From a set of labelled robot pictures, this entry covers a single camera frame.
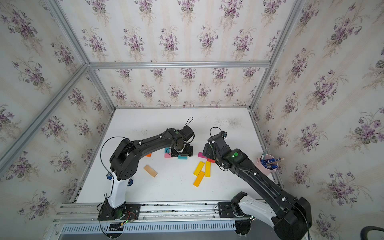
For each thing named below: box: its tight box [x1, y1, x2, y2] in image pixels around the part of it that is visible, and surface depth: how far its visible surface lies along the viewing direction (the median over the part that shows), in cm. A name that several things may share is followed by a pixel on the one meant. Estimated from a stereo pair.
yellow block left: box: [193, 161, 205, 177], surface depth 90 cm
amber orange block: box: [193, 170, 206, 188], surface depth 86 cm
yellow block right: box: [205, 161, 211, 178], surface depth 90 cm
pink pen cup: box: [256, 154, 278, 176], surface depth 83 cm
